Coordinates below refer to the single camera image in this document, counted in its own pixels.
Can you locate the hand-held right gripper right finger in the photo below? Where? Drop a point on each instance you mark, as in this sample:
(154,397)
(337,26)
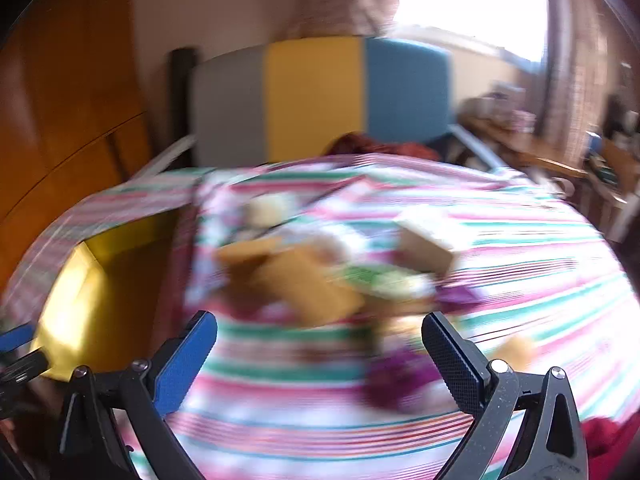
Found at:
(450,360)

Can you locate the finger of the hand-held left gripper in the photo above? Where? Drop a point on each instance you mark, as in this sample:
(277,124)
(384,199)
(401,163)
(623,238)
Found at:
(25,364)
(15,338)

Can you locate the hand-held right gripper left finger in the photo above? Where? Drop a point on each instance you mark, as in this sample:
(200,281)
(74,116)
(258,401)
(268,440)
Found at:
(185,360)

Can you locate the purple snack packet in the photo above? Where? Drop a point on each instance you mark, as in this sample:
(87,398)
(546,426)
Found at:
(395,380)
(457,297)

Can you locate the yellow sponge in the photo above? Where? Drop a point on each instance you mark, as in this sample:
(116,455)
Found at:
(517,350)
(245,252)
(305,285)

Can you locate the gold tin box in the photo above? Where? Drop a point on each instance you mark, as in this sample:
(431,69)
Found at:
(125,285)

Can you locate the beige cardboard box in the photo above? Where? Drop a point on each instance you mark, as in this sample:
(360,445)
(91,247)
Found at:
(425,250)

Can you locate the cream plush toy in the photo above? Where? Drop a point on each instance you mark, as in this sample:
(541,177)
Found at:
(270,207)

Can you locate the striped bed sheet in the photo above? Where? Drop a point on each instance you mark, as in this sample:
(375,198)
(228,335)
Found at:
(300,410)

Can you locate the red garment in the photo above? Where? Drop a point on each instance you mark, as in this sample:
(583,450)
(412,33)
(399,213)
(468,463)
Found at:
(610,445)

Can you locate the dark red cloth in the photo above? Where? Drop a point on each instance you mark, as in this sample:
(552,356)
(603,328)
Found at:
(380,149)

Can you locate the wooden desk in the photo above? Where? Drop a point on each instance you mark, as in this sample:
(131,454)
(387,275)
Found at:
(520,147)

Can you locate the wooden wardrobe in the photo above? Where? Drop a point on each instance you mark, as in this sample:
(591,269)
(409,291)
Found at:
(60,110)

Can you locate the grey yellow blue headboard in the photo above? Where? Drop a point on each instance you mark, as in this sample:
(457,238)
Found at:
(310,100)

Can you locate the striped curtain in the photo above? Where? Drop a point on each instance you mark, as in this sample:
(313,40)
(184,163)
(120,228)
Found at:
(575,60)

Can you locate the bright window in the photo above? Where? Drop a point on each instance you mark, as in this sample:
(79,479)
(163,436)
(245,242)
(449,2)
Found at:
(470,0)

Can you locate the white bed rail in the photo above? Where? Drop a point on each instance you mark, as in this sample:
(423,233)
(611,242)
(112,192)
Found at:
(165,157)
(475,147)

